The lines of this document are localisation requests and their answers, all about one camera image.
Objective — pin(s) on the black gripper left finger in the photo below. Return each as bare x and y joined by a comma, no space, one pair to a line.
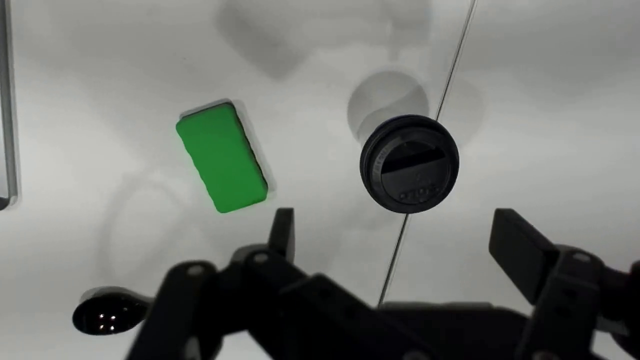
221,312

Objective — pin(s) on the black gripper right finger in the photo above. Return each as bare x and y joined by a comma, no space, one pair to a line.
567,300

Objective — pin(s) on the black round cup lid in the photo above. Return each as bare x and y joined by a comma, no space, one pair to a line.
408,164

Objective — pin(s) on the black round object with dots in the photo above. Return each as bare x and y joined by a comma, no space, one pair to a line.
107,312

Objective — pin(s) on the green rectangular eraser block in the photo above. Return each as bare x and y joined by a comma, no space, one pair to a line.
222,156

